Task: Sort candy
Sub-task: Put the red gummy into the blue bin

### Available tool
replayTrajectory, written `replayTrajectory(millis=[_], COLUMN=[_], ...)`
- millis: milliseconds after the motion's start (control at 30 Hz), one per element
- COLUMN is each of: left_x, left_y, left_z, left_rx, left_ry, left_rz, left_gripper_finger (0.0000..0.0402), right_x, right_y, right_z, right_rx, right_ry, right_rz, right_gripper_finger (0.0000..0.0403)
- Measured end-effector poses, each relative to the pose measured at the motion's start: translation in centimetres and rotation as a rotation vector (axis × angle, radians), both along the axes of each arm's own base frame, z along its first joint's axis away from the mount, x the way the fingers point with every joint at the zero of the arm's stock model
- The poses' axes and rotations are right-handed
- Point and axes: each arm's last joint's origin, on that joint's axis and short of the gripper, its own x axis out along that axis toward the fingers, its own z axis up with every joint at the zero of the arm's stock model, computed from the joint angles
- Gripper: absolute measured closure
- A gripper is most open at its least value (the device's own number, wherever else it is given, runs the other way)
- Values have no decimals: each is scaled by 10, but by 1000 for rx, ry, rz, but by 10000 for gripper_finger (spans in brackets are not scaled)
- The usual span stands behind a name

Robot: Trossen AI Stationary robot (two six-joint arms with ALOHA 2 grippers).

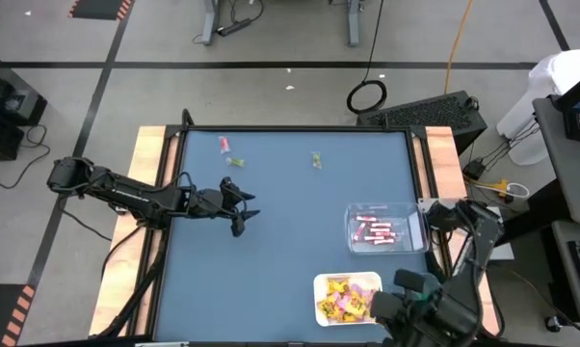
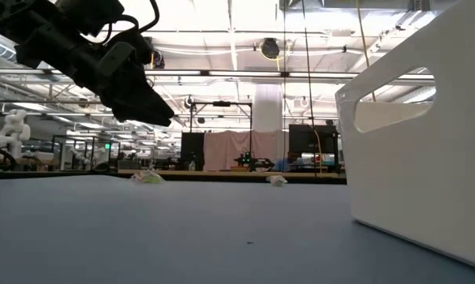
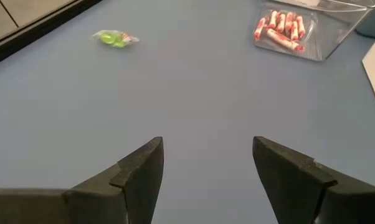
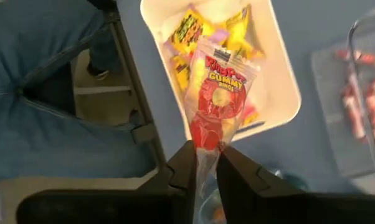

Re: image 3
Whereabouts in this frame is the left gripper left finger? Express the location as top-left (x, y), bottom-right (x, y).
top-left (62, 136), bottom-right (165, 224)

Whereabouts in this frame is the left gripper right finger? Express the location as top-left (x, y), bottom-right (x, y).
top-left (252, 136), bottom-right (375, 224)

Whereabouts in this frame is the Smarties candy roll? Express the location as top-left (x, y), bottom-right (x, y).
top-left (295, 15), bottom-right (306, 40)
top-left (268, 10), bottom-right (278, 30)
top-left (266, 28), bottom-right (305, 53)
top-left (276, 12), bottom-right (287, 34)
top-left (285, 11), bottom-right (299, 42)
top-left (254, 17), bottom-right (267, 41)

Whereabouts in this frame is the green candy clear wrapper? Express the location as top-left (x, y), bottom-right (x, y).
top-left (92, 29), bottom-right (140, 49)

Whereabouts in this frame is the clear plastic container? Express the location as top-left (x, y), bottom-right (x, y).
top-left (252, 0), bottom-right (375, 62)

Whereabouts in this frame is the teal plastic bin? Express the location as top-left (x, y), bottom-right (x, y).
top-left (355, 4), bottom-right (375, 39)

